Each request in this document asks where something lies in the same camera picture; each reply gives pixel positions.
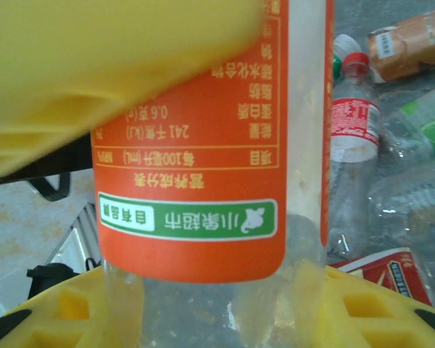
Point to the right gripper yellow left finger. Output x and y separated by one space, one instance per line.
72 319

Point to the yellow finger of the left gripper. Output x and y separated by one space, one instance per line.
94 54

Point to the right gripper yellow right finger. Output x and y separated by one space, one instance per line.
384 326

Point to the red paper carton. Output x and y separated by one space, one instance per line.
402 279

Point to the clear plastic bottle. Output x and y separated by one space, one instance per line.
409 217

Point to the orange label plastic bottle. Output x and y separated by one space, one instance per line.
203 217

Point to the black clamp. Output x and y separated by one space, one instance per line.
47 275

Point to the white perforated metal plate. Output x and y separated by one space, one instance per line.
7 286

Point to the clear bottle red cap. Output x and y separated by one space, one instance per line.
351 119

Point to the brown coffee drink bottle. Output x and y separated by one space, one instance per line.
409 47

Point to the aluminium frame rail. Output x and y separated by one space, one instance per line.
81 224

